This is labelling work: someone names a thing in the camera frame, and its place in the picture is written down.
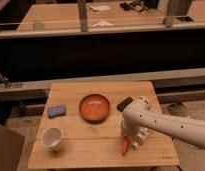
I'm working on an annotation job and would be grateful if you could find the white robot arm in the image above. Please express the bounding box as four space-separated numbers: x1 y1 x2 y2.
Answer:
117 97 205 150

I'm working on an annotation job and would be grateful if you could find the white cup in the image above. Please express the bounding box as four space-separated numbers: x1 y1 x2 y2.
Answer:
41 127 62 151

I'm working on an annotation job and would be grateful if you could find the metal post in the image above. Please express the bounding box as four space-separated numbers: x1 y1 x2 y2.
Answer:
163 0 193 27
77 0 88 32

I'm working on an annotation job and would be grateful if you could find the blue sponge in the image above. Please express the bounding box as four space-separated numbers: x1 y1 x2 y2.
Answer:
47 105 66 118

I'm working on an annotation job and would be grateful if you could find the black tool on far table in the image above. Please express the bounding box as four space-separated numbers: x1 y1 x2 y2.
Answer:
120 0 148 13

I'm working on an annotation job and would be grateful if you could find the orange bowl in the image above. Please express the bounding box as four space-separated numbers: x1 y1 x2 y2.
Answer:
79 94 110 122

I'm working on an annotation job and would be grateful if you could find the crumpled white paper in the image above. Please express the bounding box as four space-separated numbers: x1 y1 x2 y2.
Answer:
93 20 113 27

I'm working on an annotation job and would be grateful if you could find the metal post right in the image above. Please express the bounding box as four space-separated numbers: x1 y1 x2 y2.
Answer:
163 0 193 27

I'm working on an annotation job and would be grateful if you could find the black rectangular block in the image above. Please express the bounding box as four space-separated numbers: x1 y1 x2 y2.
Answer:
117 97 133 112

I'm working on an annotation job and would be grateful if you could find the cardboard box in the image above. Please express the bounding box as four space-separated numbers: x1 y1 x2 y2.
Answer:
0 125 25 171

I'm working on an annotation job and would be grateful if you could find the small white bottle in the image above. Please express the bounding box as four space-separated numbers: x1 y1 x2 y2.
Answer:
131 127 150 149

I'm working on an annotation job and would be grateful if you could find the white paper on far table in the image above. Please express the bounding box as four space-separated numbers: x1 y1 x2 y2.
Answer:
90 5 111 11

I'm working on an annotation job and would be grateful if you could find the metal post left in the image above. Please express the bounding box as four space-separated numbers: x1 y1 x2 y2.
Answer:
77 0 88 32

